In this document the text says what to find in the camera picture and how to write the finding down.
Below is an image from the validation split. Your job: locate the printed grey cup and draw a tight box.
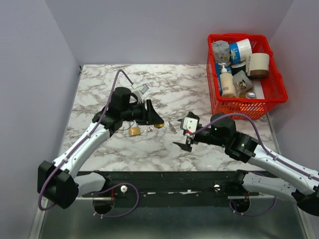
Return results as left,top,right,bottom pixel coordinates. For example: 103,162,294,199
233,70,253,97

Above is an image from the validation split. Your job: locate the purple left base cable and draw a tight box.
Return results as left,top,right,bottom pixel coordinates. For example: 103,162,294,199
93,183,140,219

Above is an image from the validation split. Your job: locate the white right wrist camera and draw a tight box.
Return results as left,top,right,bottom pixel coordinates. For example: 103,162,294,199
180,117,199,135

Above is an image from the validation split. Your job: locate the red plastic basket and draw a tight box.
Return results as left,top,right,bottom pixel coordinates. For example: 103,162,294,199
206,33,288,120

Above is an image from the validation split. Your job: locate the yellow black padlock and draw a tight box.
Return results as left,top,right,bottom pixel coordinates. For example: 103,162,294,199
154,123,164,128

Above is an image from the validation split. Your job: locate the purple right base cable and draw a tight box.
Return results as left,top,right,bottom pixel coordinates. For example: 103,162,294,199
229,196,278,217

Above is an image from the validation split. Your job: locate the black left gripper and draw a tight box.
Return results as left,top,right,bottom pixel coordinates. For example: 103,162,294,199
120,99,164,125

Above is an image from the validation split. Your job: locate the lotion pump bottle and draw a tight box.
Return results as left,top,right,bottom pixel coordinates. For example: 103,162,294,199
219,63,236,98

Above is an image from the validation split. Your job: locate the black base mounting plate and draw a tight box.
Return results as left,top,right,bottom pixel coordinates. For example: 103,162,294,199
77,171,260,209

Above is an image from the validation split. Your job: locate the aluminium rail frame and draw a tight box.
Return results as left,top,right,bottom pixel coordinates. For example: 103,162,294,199
30,198,315,239

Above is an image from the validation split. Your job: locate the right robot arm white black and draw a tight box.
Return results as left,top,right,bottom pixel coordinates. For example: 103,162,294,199
177,112,319,216

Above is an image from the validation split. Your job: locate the round brass padlock with keys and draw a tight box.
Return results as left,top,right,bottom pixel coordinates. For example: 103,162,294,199
129,122,141,137

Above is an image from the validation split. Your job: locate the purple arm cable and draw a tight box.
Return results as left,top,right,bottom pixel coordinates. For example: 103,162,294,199
190,113,319,182
38,69,134,211

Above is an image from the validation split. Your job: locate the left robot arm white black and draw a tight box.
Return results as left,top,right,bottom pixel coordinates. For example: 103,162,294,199
37,87,164,209

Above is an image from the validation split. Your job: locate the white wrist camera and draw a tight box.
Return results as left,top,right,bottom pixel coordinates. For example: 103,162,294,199
180,117,199,135
130,83,149,105

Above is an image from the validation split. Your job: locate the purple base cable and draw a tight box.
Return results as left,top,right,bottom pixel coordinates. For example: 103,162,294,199
229,196,278,217
93,183,140,219

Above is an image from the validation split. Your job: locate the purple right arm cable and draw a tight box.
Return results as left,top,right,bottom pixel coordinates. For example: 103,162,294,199
190,113,319,182

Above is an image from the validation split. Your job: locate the blue white paper cup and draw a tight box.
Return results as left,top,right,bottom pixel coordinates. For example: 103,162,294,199
229,38,252,64

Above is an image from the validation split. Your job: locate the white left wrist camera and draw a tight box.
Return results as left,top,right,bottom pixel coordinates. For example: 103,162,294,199
130,83,149,105

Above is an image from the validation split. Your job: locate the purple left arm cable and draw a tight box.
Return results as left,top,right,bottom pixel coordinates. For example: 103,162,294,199
38,69,134,211

